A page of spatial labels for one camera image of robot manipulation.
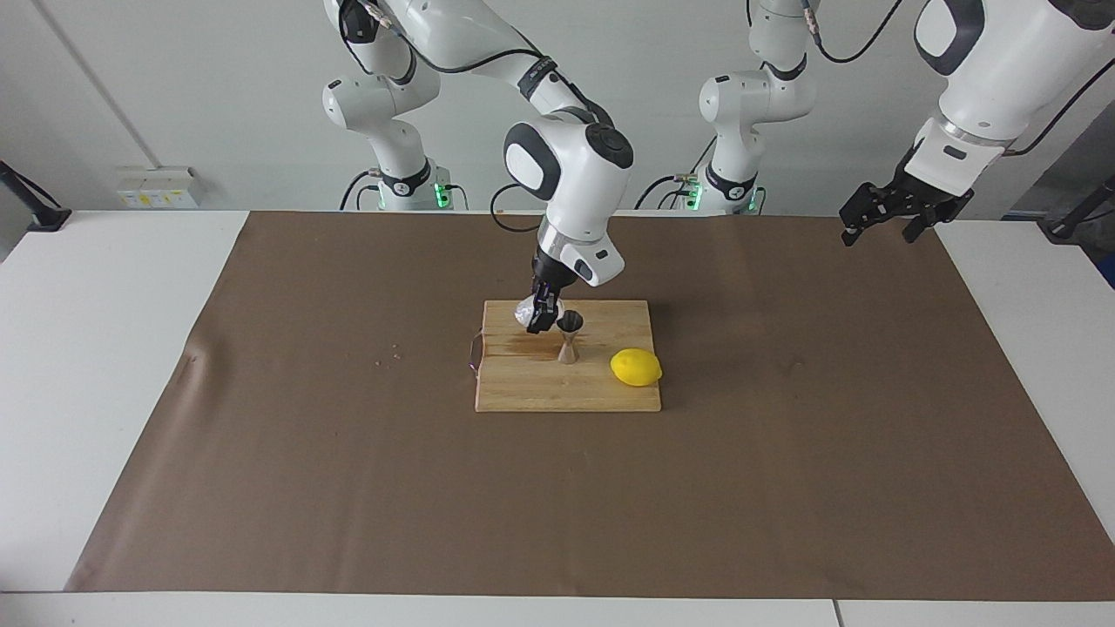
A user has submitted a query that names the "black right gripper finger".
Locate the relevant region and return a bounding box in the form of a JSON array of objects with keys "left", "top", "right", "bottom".
[{"left": 525, "top": 277, "right": 560, "bottom": 335}]

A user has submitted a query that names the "yellow lemon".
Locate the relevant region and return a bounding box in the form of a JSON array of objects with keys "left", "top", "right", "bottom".
[{"left": 610, "top": 347, "right": 664, "bottom": 388}]

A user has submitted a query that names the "brown paper table mat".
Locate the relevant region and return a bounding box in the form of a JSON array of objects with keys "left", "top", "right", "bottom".
[{"left": 65, "top": 212, "right": 1115, "bottom": 602}]

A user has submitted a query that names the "white wall socket box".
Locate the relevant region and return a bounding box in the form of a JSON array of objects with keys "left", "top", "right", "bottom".
[{"left": 116, "top": 167, "right": 203, "bottom": 210}]

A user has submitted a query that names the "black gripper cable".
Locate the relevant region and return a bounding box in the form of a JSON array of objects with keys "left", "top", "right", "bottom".
[
  {"left": 801, "top": 0, "right": 1115, "bottom": 159},
  {"left": 344, "top": 0, "right": 624, "bottom": 234}
]

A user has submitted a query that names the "steel double jigger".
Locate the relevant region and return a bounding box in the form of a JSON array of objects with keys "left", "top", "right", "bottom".
[{"left": 556, "top": 310, "right": 586, "bottom": 365}]

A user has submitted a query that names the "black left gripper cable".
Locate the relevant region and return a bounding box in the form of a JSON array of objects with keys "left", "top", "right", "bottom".
[{"left": 801, "top": 0, "right": 1115, "bottom": 159}]

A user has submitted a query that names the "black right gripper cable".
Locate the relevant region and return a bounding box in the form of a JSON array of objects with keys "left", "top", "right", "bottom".
[{"left": 344, "top": 0, "right": 624, "bottom": 234}]

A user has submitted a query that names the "black camera stand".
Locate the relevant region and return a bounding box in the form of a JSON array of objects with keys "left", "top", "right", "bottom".
[
  {"left": 1038, "top": 174, "right": 1115, "bottom": 242},
  {"left": 0, "top": 161, "right": 72, "bottom": 233}
]

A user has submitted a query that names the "wooden cutting board, metal handle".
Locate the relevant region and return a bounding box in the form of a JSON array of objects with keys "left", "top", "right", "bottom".
[{"left": 466, "top": 300, "right": 663, "bottom": 414}]

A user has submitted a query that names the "black base cable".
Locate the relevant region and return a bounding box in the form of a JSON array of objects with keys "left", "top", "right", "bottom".
[
  {"left": 340, "top": 170, "right": 384, "bottom": 212},
  {"left": 634, "top": 131, "right": 724, "bottom": 212}
]

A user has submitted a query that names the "clear faceted glass cup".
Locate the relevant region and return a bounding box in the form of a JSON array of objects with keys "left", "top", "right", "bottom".
[{"left": 514, "top": 294, "right": 565, "bottom": 330}]

